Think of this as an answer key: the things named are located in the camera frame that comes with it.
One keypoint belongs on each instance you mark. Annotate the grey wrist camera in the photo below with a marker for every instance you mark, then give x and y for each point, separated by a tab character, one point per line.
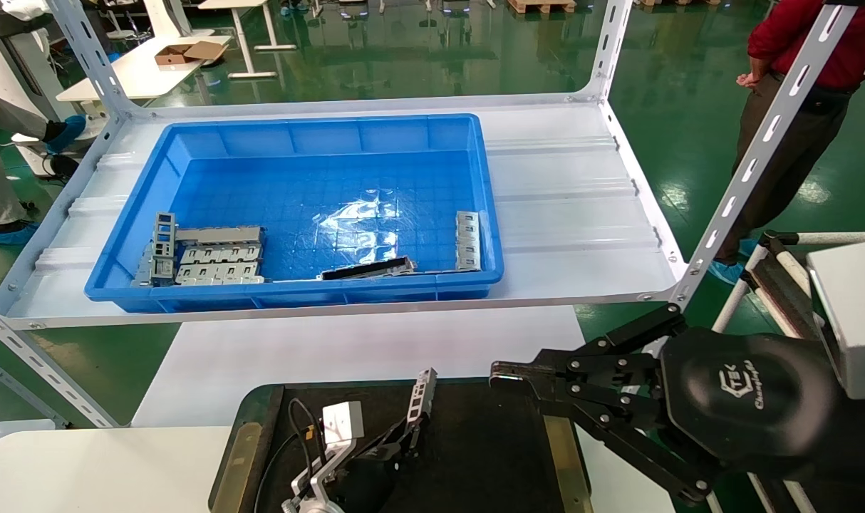
856	313
343	422

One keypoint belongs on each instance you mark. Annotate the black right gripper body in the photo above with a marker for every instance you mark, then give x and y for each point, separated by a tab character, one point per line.
753	402

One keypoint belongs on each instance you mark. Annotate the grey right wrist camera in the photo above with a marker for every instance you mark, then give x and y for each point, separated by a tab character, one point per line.
856	313

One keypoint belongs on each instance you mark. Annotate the white desk with legs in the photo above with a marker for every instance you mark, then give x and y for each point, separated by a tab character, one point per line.
254	74

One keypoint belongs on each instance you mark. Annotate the grey perforated metal bracket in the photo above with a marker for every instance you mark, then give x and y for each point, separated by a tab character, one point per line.
164	235

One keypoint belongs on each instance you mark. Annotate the wooden pallet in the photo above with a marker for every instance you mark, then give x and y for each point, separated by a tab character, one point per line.
543	6

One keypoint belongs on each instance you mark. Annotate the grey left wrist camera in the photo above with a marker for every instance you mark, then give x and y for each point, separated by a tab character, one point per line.
343	422

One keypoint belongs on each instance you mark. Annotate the white metal shelf rack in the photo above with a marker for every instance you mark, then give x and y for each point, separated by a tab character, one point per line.
568	199

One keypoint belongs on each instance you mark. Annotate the white table with cardboard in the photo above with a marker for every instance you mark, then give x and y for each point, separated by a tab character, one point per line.
147	75

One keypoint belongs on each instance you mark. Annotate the silver perforated metal part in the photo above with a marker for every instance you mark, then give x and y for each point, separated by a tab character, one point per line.
423	395

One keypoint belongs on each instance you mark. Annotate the grey metal bracket part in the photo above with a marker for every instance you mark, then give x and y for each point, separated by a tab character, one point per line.
147	271

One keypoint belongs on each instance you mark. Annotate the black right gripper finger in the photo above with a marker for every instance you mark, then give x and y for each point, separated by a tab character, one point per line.
589	370
618	420

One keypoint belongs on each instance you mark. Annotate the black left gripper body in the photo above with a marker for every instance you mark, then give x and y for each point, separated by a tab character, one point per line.
368	484

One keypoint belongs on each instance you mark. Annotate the white tube cart frame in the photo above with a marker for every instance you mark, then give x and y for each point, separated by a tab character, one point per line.
846	238

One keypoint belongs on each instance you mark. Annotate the blue plastic bin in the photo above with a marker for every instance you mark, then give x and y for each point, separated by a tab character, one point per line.
418	164

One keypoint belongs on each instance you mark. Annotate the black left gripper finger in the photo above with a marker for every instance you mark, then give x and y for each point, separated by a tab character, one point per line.
395	436
411	445

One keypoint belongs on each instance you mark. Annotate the black container tray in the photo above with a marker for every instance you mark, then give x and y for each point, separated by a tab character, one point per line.
489	456

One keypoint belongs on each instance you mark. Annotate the dark long metal part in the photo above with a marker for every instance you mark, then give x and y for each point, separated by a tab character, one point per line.
368	269

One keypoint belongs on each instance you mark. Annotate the flat silver slotted part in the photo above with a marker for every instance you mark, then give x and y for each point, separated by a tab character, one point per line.
219	254
219	273

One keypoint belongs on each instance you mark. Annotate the open cardboard box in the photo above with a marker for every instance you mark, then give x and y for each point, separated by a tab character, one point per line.
190	52

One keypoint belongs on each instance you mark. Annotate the silver slotted metal part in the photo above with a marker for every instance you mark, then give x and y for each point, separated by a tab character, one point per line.
468	242

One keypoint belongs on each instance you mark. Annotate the long grey metal part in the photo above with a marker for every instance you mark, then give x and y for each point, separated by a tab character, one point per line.
219	234

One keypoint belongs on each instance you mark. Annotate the person in red sweater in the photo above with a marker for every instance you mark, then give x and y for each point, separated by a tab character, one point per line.
774	32

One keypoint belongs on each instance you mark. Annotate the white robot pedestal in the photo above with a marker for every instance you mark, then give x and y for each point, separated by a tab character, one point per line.
19	71

